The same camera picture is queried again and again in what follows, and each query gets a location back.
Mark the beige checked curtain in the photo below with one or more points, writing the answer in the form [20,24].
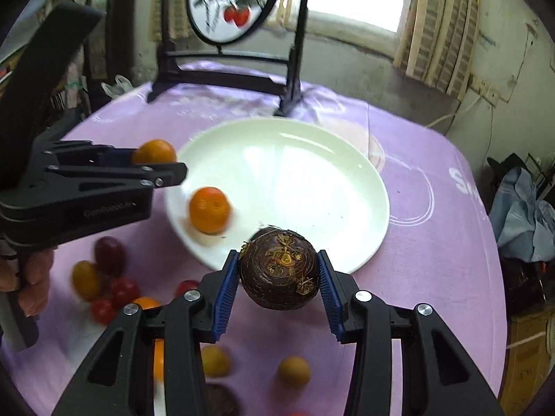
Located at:
[173,13]
[438,30]

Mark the yellow green kumquat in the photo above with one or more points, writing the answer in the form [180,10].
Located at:
[215,360]
[294,371]

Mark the white plastic bag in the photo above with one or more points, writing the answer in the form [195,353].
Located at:
[117,86]

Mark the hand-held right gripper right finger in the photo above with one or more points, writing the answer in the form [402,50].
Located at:
[331,303]

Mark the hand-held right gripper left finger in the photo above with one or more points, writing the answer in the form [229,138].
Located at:
[225,303]

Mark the cardboard box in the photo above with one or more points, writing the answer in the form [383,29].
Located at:
[531,355]

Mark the white power socket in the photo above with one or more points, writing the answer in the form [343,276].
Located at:
[490,91]

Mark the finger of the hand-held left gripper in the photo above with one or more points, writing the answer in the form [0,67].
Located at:
[119,155]
[169,173]

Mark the person's left hand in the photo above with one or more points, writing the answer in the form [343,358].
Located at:
[39,277]

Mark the yellow orange tomato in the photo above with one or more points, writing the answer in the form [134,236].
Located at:
[86,281]

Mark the black hat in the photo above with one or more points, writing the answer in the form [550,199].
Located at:
[509,162]

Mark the dark brown water chestnut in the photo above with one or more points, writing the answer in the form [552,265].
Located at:
[277,268]
[223,401]

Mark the white plate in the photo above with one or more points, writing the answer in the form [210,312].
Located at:
[282,173]

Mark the dark wooden cabinet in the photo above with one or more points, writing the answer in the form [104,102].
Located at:
[125,30]

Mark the purple tablecloth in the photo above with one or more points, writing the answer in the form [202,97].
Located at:
[412,268]

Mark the round painted table screen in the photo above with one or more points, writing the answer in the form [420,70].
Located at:
[230,0]

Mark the dark red cherry tomato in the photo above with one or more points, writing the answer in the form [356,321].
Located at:
[109,255]

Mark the light blue garment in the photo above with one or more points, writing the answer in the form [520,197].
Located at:
[520,216]

